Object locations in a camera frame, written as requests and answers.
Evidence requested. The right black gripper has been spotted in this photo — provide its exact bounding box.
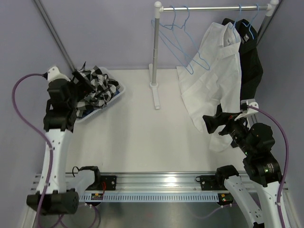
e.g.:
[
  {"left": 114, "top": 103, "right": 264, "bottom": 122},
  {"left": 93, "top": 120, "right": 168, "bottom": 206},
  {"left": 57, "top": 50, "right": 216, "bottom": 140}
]
[{"left": 203, "top": 110, "right": 254, "bottom": 156}]

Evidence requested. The black white checked shirt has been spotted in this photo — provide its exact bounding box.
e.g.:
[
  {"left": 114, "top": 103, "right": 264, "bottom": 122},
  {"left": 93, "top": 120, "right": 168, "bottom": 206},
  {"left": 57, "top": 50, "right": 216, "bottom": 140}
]
[{"left": 76, "top": 65, "right": 121, "bottom": 119}]

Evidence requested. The blue plaid shirt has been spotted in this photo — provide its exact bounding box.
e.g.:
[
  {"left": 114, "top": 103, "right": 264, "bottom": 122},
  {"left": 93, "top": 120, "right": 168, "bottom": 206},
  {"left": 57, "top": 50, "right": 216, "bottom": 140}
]
[{"left": 83, "top": 91, "right": 120, "bottom": 117}]

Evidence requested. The blue hanger of plaid shirt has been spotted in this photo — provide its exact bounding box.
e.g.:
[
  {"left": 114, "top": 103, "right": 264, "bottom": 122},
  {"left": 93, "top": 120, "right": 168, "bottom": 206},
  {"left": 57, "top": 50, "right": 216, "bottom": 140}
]
[{"left": 151, "top": 2, "right": 196, "bottom": 76}]

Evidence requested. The blue hanger of checked shirt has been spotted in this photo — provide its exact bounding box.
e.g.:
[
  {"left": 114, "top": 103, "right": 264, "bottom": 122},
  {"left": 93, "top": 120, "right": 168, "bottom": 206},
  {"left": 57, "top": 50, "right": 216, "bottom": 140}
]
[{"left": 168, "top": 6, "right": 210, "bottom": 75}]

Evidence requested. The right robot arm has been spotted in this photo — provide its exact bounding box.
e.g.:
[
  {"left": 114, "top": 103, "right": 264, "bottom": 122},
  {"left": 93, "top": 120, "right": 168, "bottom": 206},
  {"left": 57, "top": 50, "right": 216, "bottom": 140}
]
[{"left": 202, "top": 102, "right": 291, "bottom": 228}]

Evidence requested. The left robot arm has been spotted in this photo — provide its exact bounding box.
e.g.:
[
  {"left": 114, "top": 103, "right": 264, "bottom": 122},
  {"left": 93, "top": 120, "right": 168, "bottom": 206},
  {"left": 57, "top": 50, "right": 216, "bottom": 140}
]
[{"left": 26, "top": 66, "right": 102, "bottom": 216}]

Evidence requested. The blue hanger of white shirt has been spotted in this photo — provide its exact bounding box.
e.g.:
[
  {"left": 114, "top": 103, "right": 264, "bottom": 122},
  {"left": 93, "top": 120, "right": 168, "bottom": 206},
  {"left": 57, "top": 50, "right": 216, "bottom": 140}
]
[{"left": 230, "top": 4, "right": 242, "bottom": 42}]

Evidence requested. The blue hanger of black shirt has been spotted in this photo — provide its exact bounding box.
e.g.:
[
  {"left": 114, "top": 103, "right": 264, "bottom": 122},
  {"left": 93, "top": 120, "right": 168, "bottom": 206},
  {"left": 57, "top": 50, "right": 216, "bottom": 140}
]
[{"left": 242, "top": 3, "right": 260, "bottom": 39}]

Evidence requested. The white plastic basket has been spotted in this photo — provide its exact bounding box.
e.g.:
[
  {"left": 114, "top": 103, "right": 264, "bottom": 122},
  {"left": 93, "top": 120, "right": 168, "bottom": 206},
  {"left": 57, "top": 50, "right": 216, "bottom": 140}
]
[{"left": 76, "top": 67, "right": 126, "bottom": 123}]

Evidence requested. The metal clothes rack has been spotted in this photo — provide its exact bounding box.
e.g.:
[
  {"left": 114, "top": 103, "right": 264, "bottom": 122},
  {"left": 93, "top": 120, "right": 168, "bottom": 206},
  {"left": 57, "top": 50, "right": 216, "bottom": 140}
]
[{"left": 149, "top": 0, "right": 282, "bottom": 110}]

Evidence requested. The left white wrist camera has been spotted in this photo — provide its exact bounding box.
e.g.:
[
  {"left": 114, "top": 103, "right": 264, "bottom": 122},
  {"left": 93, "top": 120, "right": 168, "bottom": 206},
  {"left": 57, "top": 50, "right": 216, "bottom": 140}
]
[{"left": 43, "top": 66, "right": 71, "bottom": 83}]

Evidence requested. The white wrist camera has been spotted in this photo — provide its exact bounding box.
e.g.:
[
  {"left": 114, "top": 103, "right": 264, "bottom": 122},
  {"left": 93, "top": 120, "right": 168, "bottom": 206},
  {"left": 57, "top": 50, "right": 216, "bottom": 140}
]
[
  {"left": 43, "top": 66, "right": 71, "bottom": 83},
  {"left": 235, "top": 99, "right": 259, "bottom": 121}
]

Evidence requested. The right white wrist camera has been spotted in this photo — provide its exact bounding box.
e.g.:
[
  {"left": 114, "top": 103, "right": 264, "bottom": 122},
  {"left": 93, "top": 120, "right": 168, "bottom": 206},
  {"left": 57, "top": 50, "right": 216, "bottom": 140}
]
[{"left": 235, "top": 99, "right": 259, "bottom": 121}]

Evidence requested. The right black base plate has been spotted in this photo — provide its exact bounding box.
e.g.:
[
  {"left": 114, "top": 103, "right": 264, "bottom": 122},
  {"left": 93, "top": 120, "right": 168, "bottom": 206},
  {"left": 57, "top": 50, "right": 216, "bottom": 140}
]
[{"left": 195, "top": 174, "right": 231, "bottom": 191}]

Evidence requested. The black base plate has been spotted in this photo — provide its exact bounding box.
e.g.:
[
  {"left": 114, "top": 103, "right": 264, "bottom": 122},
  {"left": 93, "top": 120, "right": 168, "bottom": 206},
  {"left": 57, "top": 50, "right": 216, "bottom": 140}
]
[
  {"left": 195, "top": 174, "right": 231, "bottom": 191},
  {"left": 95, "top": 175, "right": 117, "bottom": 191}
]

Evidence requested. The white slotted cable duct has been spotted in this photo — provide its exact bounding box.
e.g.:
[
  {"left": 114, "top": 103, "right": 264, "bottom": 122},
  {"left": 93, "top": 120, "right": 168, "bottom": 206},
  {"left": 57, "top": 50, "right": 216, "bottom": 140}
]
[{"left": 79, "top": 192, "right": 219, "bottom": 203}]

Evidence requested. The aluminium mounting rail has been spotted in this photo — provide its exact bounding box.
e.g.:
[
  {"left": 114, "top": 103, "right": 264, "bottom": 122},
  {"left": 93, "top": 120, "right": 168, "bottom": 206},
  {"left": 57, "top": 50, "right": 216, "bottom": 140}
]
[{"left": 30, "top": 172, "right": 289, "bottom": 193}]

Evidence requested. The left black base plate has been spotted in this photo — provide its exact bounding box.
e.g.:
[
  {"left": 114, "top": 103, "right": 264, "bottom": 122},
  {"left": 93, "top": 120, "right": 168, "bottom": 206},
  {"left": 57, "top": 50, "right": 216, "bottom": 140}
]
[{"left": 95, "top": 175, "right": 117, "bottom": 191}]

